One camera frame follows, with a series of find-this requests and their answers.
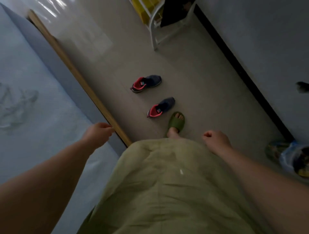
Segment person's left hand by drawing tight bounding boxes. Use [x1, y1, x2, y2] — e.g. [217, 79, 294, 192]
[81, 122, 115, 152]

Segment person's right hand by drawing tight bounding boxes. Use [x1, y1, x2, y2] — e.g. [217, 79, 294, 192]
[201, 130, 233, 157]

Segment blue knit sneaker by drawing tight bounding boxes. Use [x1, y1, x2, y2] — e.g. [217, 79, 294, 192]
[130, 75, 162, 94]
[146, 97, 176, 119]

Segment person's left forearm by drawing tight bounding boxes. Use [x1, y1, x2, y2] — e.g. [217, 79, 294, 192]
[0, 139, 97, 234]

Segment person's right forearm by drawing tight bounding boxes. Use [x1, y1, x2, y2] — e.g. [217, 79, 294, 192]
[217, 147, 309, 234]

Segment person's right leg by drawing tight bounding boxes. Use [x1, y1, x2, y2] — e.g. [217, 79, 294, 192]
[166, 114, 184, 140]

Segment green foam slipper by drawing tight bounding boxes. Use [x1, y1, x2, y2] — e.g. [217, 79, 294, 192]
[166, 111, 186, 136]

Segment pale bed mattress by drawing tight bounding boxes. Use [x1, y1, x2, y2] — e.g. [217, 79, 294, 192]
[0, 4, 127, 234]

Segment olive green shorts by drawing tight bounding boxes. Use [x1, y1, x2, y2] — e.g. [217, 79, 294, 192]
[77, 138, 266, 234]

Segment blue plastic bag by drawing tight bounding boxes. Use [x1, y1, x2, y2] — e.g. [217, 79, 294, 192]
[280, 141, 302, 174]

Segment black baseboard strip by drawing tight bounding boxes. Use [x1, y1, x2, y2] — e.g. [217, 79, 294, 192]
[193, 4, 295, 143]

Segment round trash bin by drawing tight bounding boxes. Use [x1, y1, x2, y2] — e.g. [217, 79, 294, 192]
[291, 144, 309, 179]

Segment white metal shoe rack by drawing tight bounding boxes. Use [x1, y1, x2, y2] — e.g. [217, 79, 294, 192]
[129, 0, 197, 51]

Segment yellow shoe box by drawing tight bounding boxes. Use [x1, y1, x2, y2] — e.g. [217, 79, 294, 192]
[131, 0, 164, 24]

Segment black hanging garment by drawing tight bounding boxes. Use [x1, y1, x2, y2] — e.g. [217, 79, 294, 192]
[160, 0, 196, 27]

